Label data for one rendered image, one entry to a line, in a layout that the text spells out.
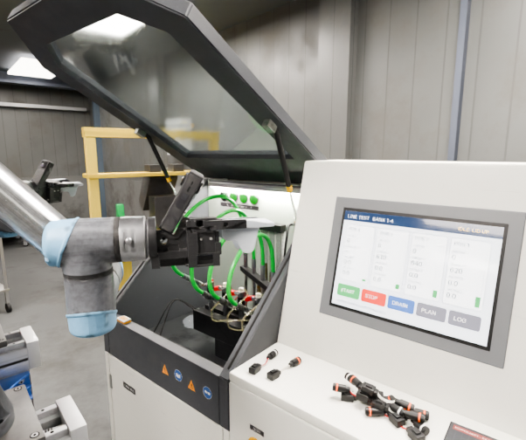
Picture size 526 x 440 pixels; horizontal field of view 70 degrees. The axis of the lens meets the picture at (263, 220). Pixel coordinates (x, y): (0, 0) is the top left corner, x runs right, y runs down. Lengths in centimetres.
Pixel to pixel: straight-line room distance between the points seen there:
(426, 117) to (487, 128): 39
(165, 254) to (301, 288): 63
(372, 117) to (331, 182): 190
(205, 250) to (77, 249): 20
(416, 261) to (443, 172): 23
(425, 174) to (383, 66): 205
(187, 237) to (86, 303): 19
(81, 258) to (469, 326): 83
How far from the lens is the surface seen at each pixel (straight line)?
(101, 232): 64
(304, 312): 120
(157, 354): 139
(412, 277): 105
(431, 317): 104
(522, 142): 262
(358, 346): 113
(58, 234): 65
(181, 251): 65
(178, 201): 64
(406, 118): 290
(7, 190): 79
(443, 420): 105
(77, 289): 66
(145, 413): 160
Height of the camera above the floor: 158
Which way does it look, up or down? 10 degrees down
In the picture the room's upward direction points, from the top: straight up
